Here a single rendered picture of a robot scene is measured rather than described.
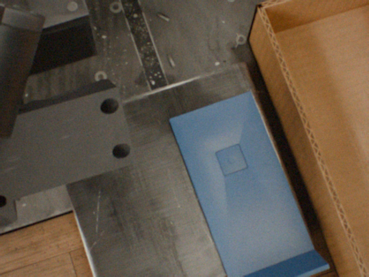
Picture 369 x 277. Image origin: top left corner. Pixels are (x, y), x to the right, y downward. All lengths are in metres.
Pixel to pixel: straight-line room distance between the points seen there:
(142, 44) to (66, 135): 0.27
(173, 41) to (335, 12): 0.14
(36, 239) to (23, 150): 0.23
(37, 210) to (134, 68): 0.14
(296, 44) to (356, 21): 0.06
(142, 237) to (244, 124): 0.12
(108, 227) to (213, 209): 0.08
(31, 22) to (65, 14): 0.24
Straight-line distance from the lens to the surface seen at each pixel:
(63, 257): 0.62
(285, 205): 0.60
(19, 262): 0.62
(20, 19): 0.34
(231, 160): 0.60
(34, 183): 0.41
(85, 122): 0.40
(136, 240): 0.59
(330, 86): 0.65
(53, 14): 0.58
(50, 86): 0.65
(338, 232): 0.58
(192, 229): 0.59
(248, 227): 0.59
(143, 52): 0.65
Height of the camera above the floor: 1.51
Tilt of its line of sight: 75 degrees down
